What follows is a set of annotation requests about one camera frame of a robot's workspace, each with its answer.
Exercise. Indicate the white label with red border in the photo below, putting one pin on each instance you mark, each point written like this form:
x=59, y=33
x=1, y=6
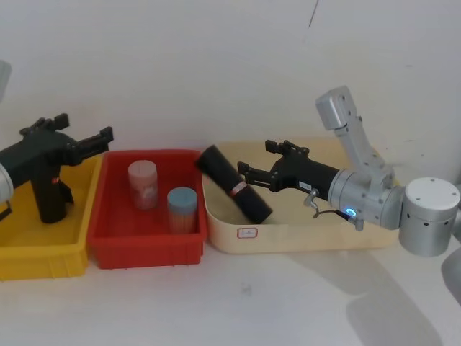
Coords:
x=247, y=233

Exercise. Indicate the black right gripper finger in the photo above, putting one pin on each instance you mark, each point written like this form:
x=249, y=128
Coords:
x=286, y=147
x=254, y=174

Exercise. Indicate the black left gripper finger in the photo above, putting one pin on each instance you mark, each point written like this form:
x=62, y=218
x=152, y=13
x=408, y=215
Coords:
x=57, y=120
x=91, y=144

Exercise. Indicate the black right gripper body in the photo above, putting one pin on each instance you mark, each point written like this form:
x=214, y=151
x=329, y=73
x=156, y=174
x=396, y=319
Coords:
x=306, y=174

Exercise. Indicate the black upright tool, red mark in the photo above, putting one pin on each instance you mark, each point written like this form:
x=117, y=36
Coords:
x=48, y=198

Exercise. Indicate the clear jar with blue lid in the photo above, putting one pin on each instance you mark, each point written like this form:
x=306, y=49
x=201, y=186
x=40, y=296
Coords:
x=182, y=212

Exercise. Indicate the cream shallow tray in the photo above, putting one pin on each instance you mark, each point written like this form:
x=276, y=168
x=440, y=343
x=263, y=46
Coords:
x=309, y=234

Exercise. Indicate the clear jar with pink lid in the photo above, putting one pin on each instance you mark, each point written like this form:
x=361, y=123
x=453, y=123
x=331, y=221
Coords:
x=143, y=185

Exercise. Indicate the black roll with red band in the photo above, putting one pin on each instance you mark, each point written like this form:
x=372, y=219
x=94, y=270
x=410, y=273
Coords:
x=234, y=184

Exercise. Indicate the yellow plastic bin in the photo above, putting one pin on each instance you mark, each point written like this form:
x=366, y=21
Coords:
x=32, y=248

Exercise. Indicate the red plastic bin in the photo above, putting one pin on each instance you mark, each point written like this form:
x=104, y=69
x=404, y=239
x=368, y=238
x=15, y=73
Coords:
x=144, y=248

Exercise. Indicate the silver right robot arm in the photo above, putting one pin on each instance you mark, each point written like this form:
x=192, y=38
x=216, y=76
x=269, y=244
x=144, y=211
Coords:
x=374, y=202

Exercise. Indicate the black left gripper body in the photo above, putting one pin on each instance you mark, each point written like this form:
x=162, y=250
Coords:
x=39, y=147

